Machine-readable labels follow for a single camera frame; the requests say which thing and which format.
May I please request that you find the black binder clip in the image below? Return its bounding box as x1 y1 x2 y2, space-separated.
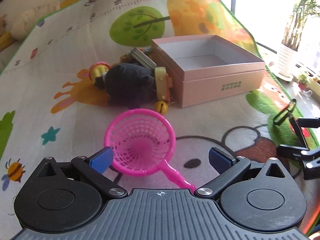
273 99 297 126

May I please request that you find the pink toy net basket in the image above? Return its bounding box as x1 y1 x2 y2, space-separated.
104 108 196 193

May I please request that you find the black plush toy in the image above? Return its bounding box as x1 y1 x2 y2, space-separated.
93 63 156 109

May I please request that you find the pink yellow toy cupcake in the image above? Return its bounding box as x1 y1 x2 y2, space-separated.
89 62 111 83

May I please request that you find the yellow Hello Kitty toy camera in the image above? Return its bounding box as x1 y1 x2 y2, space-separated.
154 67 172 103

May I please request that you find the grey metal tin case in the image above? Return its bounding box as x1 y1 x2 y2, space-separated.
129 48 157 70

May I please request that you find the brown plush finger toy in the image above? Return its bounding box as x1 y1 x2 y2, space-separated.
120 54 133 63

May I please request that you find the small red potted plant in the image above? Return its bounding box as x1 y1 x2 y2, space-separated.
297 72 312 97

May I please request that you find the gold jingle bell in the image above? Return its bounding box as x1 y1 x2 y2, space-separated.
155 101 168 115

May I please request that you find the pink cardboard box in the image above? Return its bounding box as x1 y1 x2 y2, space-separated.
151 35 265 108

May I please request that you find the yellow cushion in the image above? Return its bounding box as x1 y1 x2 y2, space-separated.
0 31 17 51

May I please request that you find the white potted palm plant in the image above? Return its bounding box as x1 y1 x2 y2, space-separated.
271 0 319 81

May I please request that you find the cream plush pillow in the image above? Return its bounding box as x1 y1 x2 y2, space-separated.
10 2 60 41

